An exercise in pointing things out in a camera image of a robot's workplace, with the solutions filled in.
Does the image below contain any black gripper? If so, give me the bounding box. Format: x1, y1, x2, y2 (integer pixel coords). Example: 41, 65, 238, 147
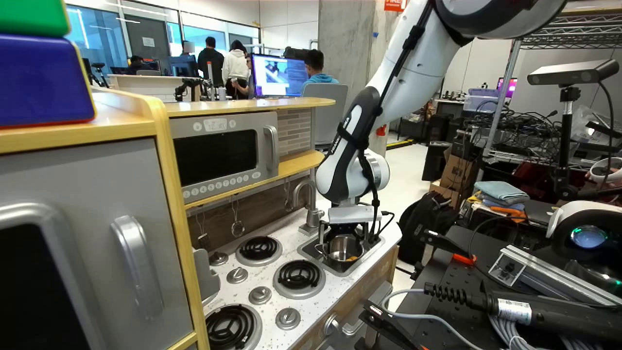
329, 221, 379, 252

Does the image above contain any silver metal pot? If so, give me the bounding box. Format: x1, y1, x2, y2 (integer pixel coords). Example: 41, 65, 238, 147
323, 233, 366, 264

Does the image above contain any grey toy sink basin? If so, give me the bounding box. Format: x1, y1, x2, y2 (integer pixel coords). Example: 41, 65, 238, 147
298, 221, 385, 275

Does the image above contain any silver toy faucet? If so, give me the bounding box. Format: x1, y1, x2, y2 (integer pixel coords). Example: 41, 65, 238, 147
290, 178, 329, 236

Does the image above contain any black coil toy burner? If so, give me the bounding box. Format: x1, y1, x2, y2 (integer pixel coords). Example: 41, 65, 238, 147
205, 301, 265, 350
236, 233, 284, 268
273, 258, 327, 301

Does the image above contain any black bag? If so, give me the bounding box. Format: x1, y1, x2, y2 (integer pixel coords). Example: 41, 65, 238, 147
395, 192, 463, 268

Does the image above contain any orange black bar clamp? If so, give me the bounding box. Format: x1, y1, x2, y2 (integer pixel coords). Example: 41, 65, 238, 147
356, 297, 424, 350
416, 229, 483, 268

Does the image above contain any silver oven panel knob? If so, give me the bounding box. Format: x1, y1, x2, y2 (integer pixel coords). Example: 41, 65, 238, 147
321, 312, 345, 336

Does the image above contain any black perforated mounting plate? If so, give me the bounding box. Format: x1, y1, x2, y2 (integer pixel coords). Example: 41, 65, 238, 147
387, 221, 622, 350

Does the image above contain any printed brown cardboard box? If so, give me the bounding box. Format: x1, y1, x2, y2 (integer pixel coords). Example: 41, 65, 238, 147
430, 151, 483, 209

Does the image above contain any teal cloth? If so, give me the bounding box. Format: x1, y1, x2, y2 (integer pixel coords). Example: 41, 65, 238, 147
475, 178, 531, 203

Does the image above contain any grey toy microwave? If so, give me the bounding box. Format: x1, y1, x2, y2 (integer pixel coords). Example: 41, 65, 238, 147
170, 110, 282, 205

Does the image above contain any person in blue shirt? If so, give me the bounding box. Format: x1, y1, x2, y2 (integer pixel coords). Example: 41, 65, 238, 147
300, 46, 341, 89

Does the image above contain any computer monitor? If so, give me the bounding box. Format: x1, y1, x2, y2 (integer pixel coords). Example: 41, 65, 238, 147
251, 52, 311, 98

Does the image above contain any blue plastic bin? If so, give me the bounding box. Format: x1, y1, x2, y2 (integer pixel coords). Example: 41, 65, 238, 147
463, 87, 508, 114

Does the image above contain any cluttered dark workbench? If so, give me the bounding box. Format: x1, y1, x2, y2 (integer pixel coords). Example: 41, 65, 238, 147
453, 104, 622, 201

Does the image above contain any person in white top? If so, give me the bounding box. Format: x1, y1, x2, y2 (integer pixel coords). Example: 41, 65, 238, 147
222, 38, 251, 98

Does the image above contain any purple glowing light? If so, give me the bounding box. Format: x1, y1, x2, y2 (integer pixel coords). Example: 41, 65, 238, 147
494, 75, 521, 98

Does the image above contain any white device blue lens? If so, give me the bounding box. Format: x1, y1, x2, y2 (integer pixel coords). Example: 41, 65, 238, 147
545, 198, 622, 273

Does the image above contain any person in dark jacket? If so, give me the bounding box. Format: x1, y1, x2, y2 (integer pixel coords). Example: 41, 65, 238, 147
197, 34, 226, 89

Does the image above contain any black ribbed conduit tube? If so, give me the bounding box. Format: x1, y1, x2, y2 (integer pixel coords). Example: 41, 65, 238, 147
422, 279, 622, 345

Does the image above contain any person in dark blue top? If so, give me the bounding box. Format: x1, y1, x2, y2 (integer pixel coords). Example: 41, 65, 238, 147
173, 38, 201, 77

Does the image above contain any white reception counter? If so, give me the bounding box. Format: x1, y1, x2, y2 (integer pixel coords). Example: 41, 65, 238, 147
105, 71, 210, 104

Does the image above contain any grey windowed toy door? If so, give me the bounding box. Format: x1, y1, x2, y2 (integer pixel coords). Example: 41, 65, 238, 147
0, 135, 197, 350

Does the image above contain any distant seated person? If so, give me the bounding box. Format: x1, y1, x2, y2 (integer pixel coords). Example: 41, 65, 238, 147
127, 52, 152, 73

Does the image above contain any wooden toy kitchen unit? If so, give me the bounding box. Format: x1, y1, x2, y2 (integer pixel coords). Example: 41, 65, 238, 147
0, 85, 405, 350

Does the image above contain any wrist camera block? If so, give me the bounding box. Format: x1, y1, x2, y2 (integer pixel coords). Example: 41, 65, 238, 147
327, 203, 379, 227

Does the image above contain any black wire shelf rack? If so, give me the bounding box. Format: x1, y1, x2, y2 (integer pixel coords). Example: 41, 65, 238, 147
395, 94, 455, 141

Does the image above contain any grey coiled cable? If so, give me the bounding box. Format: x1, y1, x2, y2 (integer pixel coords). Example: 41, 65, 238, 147
488, 312, 605, 350

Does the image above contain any aluminium extrusion rail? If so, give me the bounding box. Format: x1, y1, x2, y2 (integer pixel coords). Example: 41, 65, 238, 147
486, 242, 622, 308

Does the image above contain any silver slanted metal post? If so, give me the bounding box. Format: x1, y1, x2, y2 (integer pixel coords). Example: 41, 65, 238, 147
483, 36, 523, 157

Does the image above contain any black camera stand pole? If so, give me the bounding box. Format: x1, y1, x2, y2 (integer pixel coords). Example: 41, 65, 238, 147
556, 83, 582, 199

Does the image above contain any grey bar camera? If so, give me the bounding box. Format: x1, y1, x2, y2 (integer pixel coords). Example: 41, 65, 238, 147
525, 56, 622, 87

